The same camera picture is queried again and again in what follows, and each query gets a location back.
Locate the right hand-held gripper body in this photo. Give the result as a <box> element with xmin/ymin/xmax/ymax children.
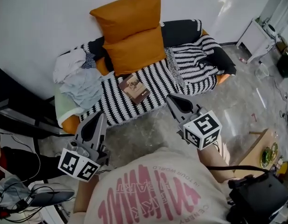
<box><xmin>177</xmin><ymin>105</ymin><xmax>223</xmax><ymax>151</ymax></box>

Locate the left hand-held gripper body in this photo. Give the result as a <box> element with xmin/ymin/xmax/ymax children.
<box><xmin>58</xmin><ymin>135</ymin><xmax>111</xmax><ymax>183</ymax></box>

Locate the orange sofa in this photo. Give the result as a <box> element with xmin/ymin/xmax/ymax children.
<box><xmin>54</xmin><ymin>20</ymin><xmax>237</xmax><ymax>135</ymax></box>

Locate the brown book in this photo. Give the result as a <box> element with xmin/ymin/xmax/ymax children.
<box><xmin>117</xmin><ymin>73</ymin><xmax>151</xmax><ymax>105</ymax></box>

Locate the person's right forearm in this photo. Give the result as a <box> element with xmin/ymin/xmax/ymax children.
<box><xmin>197</xmin><ymin>145</ymin><xmax>236</xmax><ymax>184</ymax></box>

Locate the person's left forearm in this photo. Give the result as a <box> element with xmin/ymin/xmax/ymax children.
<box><xmin>73</xmin><ymin>174</ymin><xmax>100</xmax><ymax>214</ymax></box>

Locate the black white striped blanket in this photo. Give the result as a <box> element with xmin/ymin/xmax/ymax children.
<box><xmin>75</xmin><ymin>37</ymin><xmax>182</xmax><ymax>127</ymax></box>
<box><xmin>161</xmin><ymin>19</ymin><xmax>237</xmax><ymax>97</ymax></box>

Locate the pale green cloth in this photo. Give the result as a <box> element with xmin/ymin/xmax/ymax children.
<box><xmin>54</xmin><ymin>83</ymin><xmax>85</xmax><ymax>127</ymax></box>

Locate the grey-blue garment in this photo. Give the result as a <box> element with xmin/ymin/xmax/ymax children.
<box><xmin>60</xmin><ymin>67</ymin><xmax>104</xmax><ymax>110</ymax></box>

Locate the wooden side table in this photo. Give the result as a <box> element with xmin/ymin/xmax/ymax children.
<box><xmin>229</xmin><ymin>127</ymin><xmax>285</xmax><ymax>173</ymax></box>

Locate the white garment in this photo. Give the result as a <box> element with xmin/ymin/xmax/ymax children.
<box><xmin>52</xmin><ymin>48</ymin><xmax>88</xmax><ymax>84</ymax></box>

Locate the blue checked cloth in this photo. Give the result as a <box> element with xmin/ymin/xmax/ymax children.
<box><xmin>82</xmin><ymin>52</ymin><xmax>97</xmax><ymax>69</ymax></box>

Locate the orange cushion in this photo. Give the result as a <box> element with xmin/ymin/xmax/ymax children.
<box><xmin>89</xmin><ymin>0</ymin><xmax>163</xmax><ymax>44</ymax></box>
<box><xmin>102</xmin><ymin>26</ymin><xmax>167</xmax><ymax>77</ymax></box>

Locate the beige printed shirt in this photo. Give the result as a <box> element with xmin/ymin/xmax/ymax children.
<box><xmin>84</xmin><ymin>146</ymin><xmax>231</xmax><ymax>224</ymax></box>

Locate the green glass dish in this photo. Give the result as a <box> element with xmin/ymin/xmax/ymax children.
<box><xmin>260</xmin><ymin>142</ymin><xmax>279</xmax><ymax>168</ymax></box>

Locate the black cabinet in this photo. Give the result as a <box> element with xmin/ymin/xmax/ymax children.
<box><xmin>0</xmin><ymin>68</ymin><xmax>73</xmax><ymax>138</ymax></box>

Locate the clear plastic bin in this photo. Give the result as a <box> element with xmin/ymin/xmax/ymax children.
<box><xmin>255</xmin><ymin>63</ymin><xmax>270</xmax><ymax>80</ymax></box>

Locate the black waist pack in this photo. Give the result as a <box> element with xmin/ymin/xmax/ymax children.
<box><xmin>227</xmin><ymin>171</ymin><xmax>288</xmax><ymax>224</ymax></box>

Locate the white cabinet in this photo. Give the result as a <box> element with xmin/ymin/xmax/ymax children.
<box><xmin>235</xmin><ymin>17</ymin><xmax>279</xmax><ymax>64</ymax></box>

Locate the white round appliance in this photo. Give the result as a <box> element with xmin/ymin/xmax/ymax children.
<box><xmin>264</xmin><ymin>23</ymin><xmax>279</xmax><ymax>39</ymax></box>

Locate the black strap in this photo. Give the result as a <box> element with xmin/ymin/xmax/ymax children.
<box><xmin>205</xmin><ymin>164</ymin><xmax>271</xmax><ymax>173</ymax></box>

